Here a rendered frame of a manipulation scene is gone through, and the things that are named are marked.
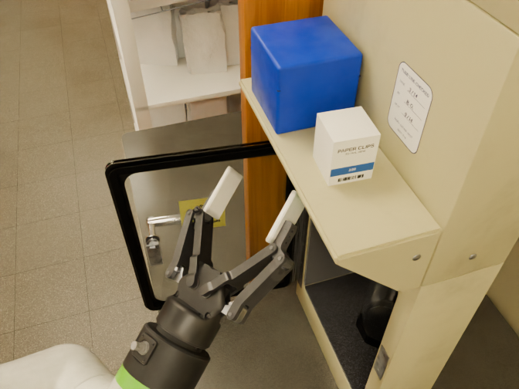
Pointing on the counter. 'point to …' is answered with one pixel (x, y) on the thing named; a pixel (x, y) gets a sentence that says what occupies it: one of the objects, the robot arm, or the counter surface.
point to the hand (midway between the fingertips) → (259, 194)
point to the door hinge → (300, 246)
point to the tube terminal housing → (439, 166)
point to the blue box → (303, 71)
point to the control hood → (358, 211)
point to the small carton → (345, 145)
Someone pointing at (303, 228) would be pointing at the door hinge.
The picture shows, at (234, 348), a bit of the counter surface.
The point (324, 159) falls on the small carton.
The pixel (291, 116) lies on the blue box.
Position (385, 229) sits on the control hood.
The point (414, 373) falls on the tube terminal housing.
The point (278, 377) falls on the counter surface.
